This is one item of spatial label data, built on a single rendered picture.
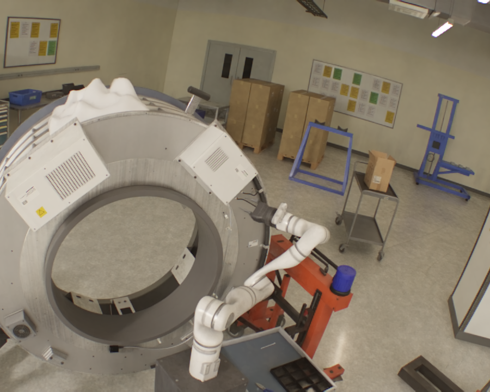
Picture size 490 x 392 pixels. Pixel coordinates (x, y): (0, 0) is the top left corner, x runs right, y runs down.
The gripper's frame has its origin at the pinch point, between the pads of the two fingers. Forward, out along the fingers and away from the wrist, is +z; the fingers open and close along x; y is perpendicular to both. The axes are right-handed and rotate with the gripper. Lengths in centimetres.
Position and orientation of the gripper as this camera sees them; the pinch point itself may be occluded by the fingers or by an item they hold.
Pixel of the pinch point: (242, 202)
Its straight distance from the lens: 160.5
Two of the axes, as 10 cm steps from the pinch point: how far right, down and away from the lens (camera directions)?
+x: 5.1, -8.0, 3.2
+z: -7.9, -2.9, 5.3
